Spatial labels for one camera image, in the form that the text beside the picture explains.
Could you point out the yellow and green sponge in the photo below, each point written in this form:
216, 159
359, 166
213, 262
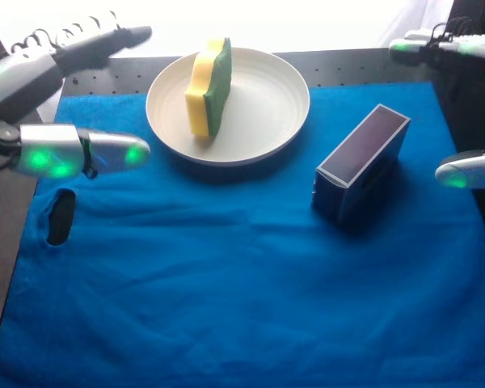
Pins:
218, 93

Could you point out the white round plate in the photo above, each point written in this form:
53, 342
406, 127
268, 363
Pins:
258, 113

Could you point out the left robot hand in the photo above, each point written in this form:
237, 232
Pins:
24, 77

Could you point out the blue cloth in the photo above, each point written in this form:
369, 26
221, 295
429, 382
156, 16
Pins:
226, 283

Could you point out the dark blue box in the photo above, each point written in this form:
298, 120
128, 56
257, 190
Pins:
363, 145

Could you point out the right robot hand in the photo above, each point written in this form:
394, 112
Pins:
477, 44

